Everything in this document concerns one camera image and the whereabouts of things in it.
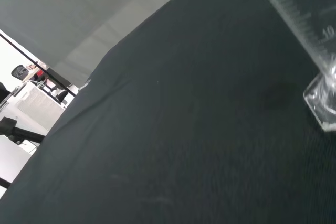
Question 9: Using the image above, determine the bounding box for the black tripod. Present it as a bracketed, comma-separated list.
[0, 118, 45, 146]

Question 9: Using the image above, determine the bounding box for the black diagonal pole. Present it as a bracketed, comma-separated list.
[0, 31, 77, 96]

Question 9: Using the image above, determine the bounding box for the black office chair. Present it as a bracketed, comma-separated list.
[10, 65, 28, 80]

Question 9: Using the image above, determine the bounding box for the black table cloth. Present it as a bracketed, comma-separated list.
[0, 0, 336, 224]

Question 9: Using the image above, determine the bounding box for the white perforated board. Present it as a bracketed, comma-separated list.
[16, 86, 57, 119]

